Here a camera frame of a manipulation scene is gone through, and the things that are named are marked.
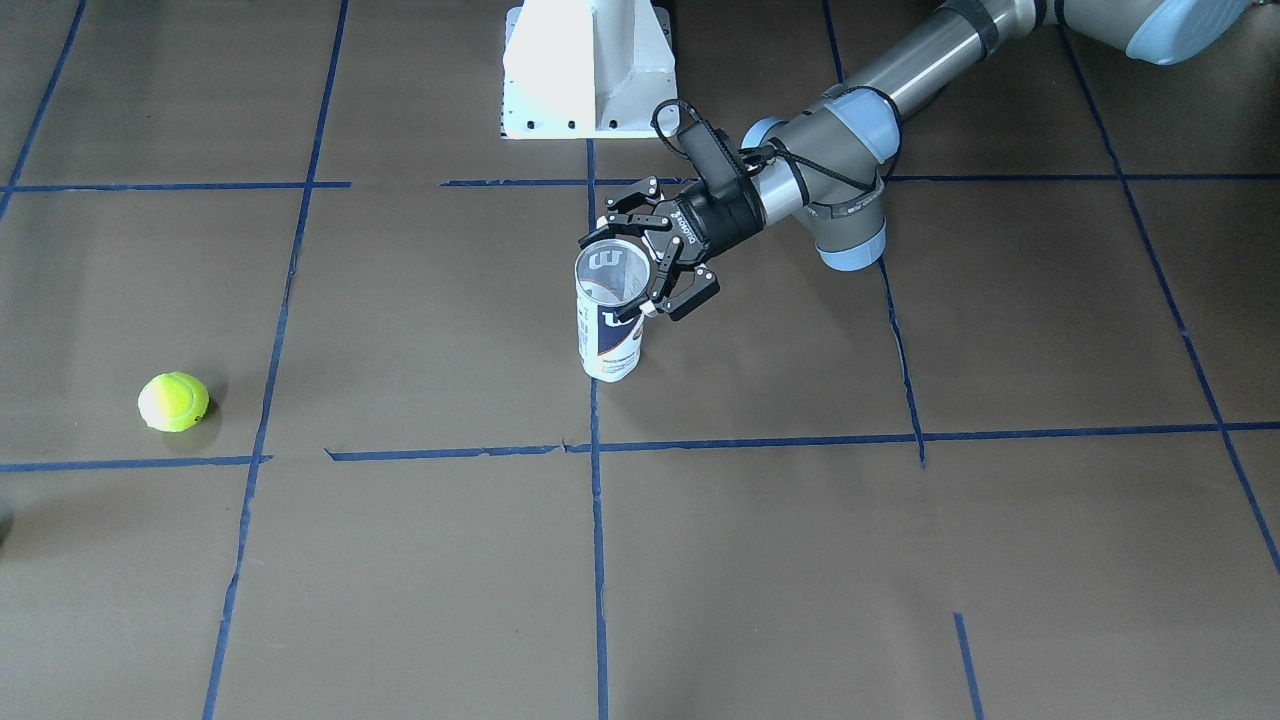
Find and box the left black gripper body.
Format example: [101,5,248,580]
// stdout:
[672,179,765,259]

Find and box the white tennis ball can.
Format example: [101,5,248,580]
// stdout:
[573,238,652,383]

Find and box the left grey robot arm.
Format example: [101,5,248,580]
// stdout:
[579,1,1247,322]

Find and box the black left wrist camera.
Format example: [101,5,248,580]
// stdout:
[676,106,749,199]

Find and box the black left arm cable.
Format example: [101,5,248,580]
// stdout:
[652,99,881,201]

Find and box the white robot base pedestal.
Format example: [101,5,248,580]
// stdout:
[500,1,680,140]

